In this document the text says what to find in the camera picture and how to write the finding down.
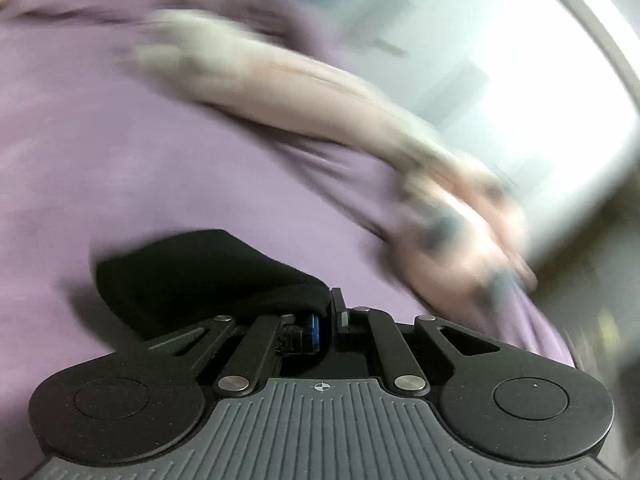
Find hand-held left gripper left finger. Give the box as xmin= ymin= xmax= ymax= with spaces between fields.
xmin=144 ymin=312 xmax=328 ymax=397

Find purple bed sheet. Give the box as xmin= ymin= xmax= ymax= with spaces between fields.
xmin=0 ymin=0 xmax=576 ymax=480

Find black sock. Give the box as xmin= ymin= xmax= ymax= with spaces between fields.
xmin=95 ymin=229 xmax=332 ymax=342

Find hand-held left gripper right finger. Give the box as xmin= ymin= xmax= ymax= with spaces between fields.
xmin=327 ymin=287 xmax=502 ymax=399

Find pink plush toy grey feet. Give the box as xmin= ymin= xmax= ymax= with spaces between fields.
xmin=127 ymin=9 xmax=539 ymax=307

